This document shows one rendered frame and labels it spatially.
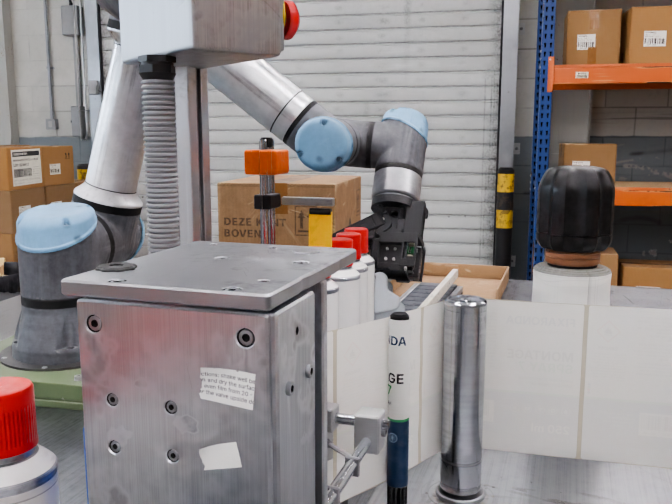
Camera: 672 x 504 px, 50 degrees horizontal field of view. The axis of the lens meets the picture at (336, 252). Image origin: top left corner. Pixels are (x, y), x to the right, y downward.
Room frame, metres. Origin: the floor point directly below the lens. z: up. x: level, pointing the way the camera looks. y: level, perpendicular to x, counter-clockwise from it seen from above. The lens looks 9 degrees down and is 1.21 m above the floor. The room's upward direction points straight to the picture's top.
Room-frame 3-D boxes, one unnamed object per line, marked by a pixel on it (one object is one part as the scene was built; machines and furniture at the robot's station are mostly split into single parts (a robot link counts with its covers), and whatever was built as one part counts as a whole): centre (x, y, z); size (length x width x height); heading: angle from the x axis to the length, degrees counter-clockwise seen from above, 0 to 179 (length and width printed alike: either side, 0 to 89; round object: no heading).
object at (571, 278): (0.80, -0.27, 1.03); 0.09 x 0.09 x 0.30
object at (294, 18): (0.74, 0.05, 1.33); 0.04 x 0.03 x 0.04; 37
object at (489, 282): (1.77, -0.29, 0.85); 0.30 x 0.26 x 0.04; 162
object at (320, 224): (0.87, 0.02, 1.09); 0.03 x 0.01 x 0.06; 72
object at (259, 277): (0.39, 0.06, 1.14); 0.14 x 0.11 x 0.01; 162
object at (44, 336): (1.11, 0.44, 0.92); 0.15 x 0.15 x 0.10
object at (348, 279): (0.88, 0.00, 0.98); 0.05 x 0.05 x 0.20
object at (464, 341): (0.63, -0.12, 0.97); 0.05 x 0.05 x 0.19
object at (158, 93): (0.69, 0.17, 1.18); 0.04 x 0.04 x 0.21
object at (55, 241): (1.12, 0.43, 1.04); 0.13 x 0.12 x 0.14; 171
